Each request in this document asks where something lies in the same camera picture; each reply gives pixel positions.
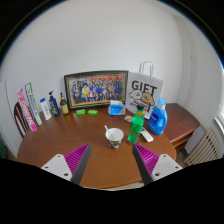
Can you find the blue tissue pack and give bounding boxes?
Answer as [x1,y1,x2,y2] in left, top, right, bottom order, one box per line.
[108,100,125,116]

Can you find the patterned paper cup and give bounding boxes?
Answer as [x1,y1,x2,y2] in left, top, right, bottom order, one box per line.
[105,128,124,149]

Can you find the white radiator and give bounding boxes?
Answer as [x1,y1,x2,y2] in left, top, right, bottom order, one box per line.
[184,128,222,166]

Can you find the white gift paper bag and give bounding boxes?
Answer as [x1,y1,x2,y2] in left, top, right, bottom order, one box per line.
[125,61,163,119]

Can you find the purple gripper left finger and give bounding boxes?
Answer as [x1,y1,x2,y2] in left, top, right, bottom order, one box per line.
[41,143,92,186]

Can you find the dark blue pump bottle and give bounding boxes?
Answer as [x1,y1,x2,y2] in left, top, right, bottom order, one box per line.
[49,91,60,116]

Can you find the green soap bar left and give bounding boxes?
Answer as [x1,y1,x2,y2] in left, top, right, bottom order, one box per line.
[76,109,86,116]

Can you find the amber pump bottle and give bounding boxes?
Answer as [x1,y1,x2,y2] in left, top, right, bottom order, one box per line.
[60,93,69,115]

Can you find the framed group photo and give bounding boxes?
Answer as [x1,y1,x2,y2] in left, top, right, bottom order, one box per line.
[64,70,128,110]

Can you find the white remote control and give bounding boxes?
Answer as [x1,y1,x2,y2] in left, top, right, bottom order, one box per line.
[141,129,154,142]

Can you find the white lotion bottle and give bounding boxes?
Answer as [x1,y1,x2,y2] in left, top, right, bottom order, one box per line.
[40,98,52,120]

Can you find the green plastic bottle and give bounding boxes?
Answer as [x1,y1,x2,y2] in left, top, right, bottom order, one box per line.
[128,104,144,144]

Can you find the blue detergent bottle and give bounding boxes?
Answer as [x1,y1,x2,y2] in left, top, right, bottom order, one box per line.
[148,98,167,135]

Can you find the wooden chair back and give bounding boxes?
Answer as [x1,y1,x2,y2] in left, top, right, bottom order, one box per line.
[14,103,29,137]

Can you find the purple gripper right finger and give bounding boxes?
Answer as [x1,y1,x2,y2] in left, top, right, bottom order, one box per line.
[131,143,184,186]

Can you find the red round coaster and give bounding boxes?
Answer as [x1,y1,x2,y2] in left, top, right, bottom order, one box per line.
[126,139,133,146]

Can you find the small snack packet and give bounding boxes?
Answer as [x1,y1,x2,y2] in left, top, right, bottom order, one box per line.
[124,115,132,123]

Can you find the pink long box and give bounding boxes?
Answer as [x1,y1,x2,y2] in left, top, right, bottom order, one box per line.
[17,88,37,132]

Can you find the green white long box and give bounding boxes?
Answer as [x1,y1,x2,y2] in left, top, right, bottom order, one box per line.
[25,83,42,125]

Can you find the white spoon in cup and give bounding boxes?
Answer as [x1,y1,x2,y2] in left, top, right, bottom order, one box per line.
[104,125,115,140]

